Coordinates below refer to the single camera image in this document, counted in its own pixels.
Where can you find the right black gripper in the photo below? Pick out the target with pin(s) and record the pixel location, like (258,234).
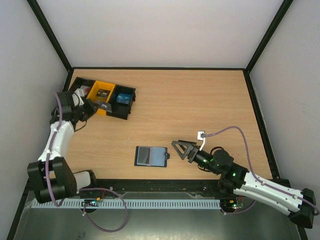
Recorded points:
(193,152)

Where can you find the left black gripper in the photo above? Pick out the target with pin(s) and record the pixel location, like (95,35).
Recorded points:
(91,109)

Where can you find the black VIP card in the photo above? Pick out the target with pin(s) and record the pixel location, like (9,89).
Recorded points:
(103,93)
(101,105)

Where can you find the blue leather card holder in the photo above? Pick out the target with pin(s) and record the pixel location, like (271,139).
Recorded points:
(158,157)

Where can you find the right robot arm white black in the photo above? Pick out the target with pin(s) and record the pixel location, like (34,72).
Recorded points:
(297,205)

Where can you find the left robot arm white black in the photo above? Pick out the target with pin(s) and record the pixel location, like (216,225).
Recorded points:
(50,176)

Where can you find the red white card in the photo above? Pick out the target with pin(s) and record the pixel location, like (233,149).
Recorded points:
(86,89)

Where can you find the blue card in bin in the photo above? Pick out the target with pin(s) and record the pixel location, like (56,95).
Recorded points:
(124,98)

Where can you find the left black storage bin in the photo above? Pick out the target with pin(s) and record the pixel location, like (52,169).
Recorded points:
(79,81)

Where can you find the black storage bin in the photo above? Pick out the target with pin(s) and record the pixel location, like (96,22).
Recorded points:
(79,81)
(120,110)

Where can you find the yellow storage bin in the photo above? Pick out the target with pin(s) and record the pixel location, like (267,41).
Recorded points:
(101,85)

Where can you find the right black storage bin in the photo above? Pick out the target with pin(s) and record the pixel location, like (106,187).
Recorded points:
(120,110)

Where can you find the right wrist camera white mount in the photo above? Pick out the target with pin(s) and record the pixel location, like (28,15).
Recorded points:
(201,136)

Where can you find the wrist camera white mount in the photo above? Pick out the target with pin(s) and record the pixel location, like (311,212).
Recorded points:
(201,136)
(78,96)

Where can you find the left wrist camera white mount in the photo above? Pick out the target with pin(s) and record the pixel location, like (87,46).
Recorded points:
(78,96)

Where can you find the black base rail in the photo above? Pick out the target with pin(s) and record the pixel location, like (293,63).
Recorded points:
(205,188)

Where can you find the light blue slotted cable duct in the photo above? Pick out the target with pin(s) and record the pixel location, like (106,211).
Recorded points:
(159,204)

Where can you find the black enclosure frame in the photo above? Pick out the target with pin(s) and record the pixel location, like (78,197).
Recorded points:
(284,7)

